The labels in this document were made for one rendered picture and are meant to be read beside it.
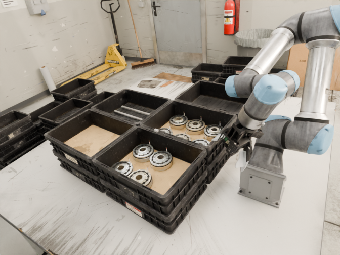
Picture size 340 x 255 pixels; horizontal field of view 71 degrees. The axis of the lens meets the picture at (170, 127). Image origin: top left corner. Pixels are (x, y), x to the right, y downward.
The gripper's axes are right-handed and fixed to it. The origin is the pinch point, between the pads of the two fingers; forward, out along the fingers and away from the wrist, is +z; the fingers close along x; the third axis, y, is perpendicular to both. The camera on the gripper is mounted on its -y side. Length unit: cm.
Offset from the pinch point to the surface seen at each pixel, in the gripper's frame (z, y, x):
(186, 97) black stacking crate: 27, -30, -53
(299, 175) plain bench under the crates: 16.1, -38.3, 19.9
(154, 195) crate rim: 8.9, 29.3, -3.2
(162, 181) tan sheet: 21.3, 18.3, -10.5
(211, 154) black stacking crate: 13.2, -4.4, -8.0
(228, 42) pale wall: 107, -252, -193
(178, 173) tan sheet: 20.1, 10.7, -9.7
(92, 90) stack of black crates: 126, -21, -182
